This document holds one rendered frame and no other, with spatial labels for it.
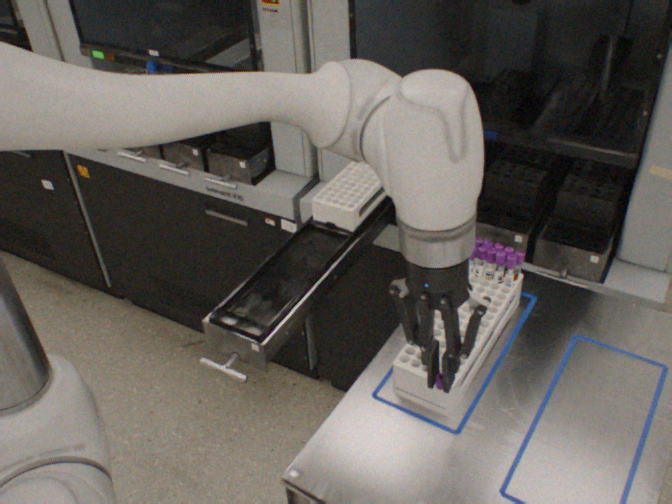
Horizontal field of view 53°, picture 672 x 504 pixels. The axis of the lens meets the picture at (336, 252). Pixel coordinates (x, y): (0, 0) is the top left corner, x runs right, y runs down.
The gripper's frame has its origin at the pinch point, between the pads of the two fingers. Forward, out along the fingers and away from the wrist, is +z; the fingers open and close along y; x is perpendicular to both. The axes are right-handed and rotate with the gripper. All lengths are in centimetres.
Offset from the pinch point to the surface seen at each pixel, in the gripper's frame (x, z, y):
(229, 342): -3.9, 13.5, 41.6
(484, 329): -15.0, 6.1, -1.7
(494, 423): -2.7, 12.3, -7.0
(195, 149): -57, 10, 88
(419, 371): -2.6, 5.3, 4.4
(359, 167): -56, 7, 40
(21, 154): -60, 24, 165
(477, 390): -7.7, 12.2, -2.8
